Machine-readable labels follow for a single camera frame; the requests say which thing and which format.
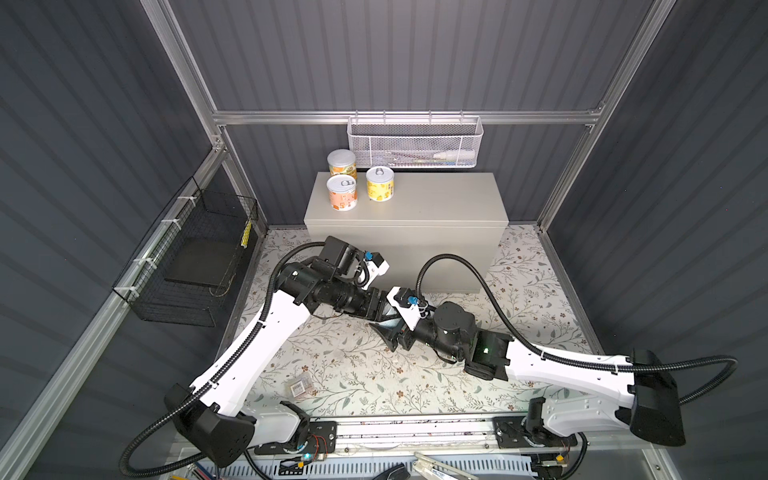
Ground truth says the orange peach label can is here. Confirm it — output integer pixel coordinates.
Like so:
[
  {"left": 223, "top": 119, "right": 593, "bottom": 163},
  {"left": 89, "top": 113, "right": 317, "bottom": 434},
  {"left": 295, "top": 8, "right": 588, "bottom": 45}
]
[{"left": 326, "top": 174, "right": 358, "bottom": 211}]

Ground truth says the yellow label can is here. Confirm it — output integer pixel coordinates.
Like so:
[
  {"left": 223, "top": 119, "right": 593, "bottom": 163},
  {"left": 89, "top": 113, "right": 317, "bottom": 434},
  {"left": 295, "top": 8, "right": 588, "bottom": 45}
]
[{"left": 366, "top": 166, "right": 395, "bottom": 202}]

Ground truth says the green orange label can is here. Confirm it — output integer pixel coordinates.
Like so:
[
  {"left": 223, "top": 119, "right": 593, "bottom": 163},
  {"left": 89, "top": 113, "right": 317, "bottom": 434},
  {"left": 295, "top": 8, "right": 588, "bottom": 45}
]
[{"left": 327, "top": 149, "right": 357, "bottom": 179}]

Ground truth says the blue grey label can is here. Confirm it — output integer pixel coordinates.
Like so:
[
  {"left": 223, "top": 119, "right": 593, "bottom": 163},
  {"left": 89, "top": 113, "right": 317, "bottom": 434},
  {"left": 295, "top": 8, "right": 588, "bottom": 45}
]
[{"left": 380, "top": 312, "right": 402, "bottom": 325}]

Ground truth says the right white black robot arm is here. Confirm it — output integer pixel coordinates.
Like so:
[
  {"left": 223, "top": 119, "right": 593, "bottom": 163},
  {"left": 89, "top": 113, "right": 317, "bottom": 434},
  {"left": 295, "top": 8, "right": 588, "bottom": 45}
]
[{"left": 371, "top": 302, "right": 686, "bottom": 447}]

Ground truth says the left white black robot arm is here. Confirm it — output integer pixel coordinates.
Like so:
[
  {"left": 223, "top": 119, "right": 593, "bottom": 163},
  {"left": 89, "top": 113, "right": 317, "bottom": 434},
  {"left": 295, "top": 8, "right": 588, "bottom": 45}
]
[{"left": 166, "top": 236, "right": 389, "bottom": 468}]

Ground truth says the yellow tag on basket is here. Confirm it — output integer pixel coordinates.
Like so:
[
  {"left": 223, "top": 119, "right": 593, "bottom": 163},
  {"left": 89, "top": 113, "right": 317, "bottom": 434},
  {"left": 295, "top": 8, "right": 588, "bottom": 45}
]
[{"left": 240, "top": 220, "right": 252, "bottom": 249}]

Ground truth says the small clear plastic box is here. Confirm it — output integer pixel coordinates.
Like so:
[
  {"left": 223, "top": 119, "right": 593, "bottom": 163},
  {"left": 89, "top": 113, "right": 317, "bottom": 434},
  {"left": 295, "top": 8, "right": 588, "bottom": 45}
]
[{"left": 286, "top": 372, "right": 315, "bottom": 401}]

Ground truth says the grey metal cabinet box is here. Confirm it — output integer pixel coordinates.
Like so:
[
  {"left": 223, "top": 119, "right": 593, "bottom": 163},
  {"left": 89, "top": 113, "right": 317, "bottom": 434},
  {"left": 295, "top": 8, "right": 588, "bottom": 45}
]
[{"left": 304, "top": 172, "right": 509, "bottom": 291}]

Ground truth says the white tube in basket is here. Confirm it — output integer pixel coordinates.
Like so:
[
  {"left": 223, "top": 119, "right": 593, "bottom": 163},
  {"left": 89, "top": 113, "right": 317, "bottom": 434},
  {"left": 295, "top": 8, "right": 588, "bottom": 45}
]
[{"left": 432, "top": 149, "right": 476, "bottom": 163}]

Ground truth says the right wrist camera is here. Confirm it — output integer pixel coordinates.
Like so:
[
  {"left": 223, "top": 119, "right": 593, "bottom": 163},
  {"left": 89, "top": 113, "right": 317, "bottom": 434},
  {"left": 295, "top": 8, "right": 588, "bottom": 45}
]
[{"left": 387, "top": 287, "right": 429, "bottom": 332}]

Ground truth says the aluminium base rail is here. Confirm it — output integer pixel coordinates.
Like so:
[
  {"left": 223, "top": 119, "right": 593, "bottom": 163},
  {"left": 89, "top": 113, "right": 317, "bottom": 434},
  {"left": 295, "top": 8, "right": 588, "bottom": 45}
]
[{"left": 173, "top": 413, "right": 655, "bottom": 460}]

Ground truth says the white wire mesh basket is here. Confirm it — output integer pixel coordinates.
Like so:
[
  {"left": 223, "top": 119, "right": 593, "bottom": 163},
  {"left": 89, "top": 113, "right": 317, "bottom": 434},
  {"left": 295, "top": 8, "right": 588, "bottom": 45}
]
[{"left": 346, "top": 114, "right": 484, "bottom": 169}]

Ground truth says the black wire wall basket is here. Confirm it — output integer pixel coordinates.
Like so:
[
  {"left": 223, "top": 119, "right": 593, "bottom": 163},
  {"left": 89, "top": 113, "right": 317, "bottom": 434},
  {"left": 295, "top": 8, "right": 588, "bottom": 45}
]
[{"left": 113, "top": 181, "right": 259, "bottom": 328}]

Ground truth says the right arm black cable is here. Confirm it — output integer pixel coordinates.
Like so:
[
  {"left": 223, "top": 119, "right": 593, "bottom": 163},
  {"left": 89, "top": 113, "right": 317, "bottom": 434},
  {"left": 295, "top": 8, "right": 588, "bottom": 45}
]
[{"left": 415, "top": 253, "right": 739, "bottom": 406}]

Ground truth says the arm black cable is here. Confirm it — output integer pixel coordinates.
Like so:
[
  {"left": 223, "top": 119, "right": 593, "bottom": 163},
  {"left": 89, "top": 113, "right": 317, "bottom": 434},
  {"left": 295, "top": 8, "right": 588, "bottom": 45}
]
[
  {"left": 118, "top": 241, "right": 328, "bottom": 479},
  {"left": 415, "top": 253, "right": 739, "bottom": 406}
]

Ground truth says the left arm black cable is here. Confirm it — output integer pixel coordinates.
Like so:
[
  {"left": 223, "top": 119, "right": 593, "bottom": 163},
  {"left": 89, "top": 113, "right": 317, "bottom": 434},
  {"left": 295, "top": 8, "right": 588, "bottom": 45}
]
[{"left": 118, "top": 241, "right": 328, "bottom": 479}]

